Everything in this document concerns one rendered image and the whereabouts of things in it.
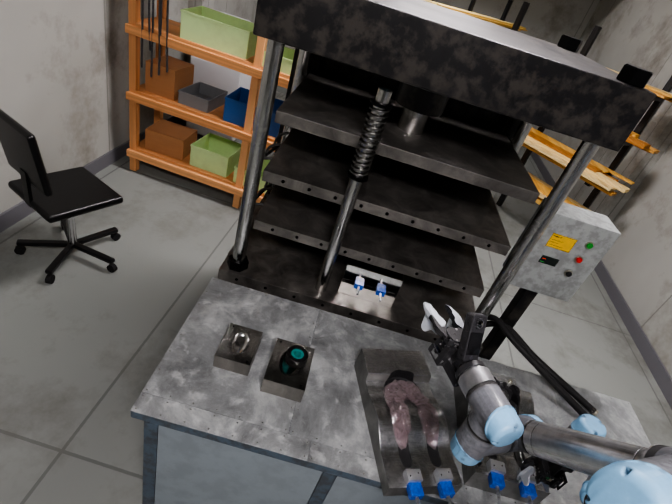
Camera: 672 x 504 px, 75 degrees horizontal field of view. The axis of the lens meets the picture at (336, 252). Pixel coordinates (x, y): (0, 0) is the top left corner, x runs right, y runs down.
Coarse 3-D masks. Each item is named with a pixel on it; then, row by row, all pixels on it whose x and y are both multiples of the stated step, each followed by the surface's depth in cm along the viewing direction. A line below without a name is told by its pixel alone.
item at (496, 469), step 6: (492, 462) 142; (498, 462) 143; (492, 468) 140; (498, 468) 141; (504, 468) 142; (492, 474) 140; (498, 474) 141; (504, 474) 141; (492, 480) 139; (498, 480) 139; (492, 486) 139; (498, 486) 138; (504, 486) 138; (498, 492) 137; (498, 498) 135
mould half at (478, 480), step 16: (512, 384) 182; (464, 400) 165; (528, 400) 166; (464, 416) 161; (512, 464) 147; (464, 480) 147; (480, 480) 143; (512, 480) 142; (512, 496) 146; (544, 496) 143
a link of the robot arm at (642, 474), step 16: (624, 464) 60; (640, 464) 60; (656, 464) 60; (592, 480) 62; (608, 480) 60; (624, 480) 59; (640, 480) 57; (656, 480) 57; (592, 496) 62; (608, 496) 60; (624, 496) 58; (640, 496) 57; (656, 496) 55
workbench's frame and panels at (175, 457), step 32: (160, 448) 156; (192, 448) 153; (224, 448) 150; (256, 448) 138; (160, 480) 169; (192, 480) 166; (224, 480) 163; (256, 480) 159; (288, 480) 156; (320, 480) 153; (352, 480) 150
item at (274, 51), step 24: (264, 72) 153; (264, 96) 157; (264, 120) 163; (264, 144) 169; (576, 168) 157; (552, 192) 165; (240, 216) 188; (552, 216) 168; (240, 240) 194; (528, 240) 175; (240, 264) 201; (504, 288) 189; (480, 312) 199
